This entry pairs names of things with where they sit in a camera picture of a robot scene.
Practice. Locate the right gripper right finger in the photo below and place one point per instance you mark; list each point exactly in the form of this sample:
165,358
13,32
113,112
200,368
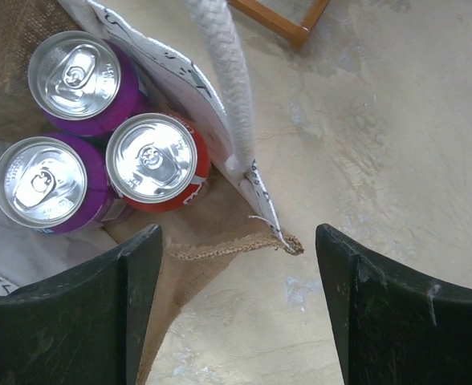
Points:
391,323

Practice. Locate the canvas bag with rope handles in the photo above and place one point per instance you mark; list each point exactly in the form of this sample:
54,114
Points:
234,214

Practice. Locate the purple soda can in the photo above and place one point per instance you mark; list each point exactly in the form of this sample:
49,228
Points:
85,85
57,184

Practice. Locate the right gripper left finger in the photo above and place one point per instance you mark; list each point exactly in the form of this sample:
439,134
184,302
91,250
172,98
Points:
86,325

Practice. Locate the red soda can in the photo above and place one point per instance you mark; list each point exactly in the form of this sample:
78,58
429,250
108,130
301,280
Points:
157,162

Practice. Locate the orange wooden rack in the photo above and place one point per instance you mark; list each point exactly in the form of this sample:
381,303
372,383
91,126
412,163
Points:
296,34

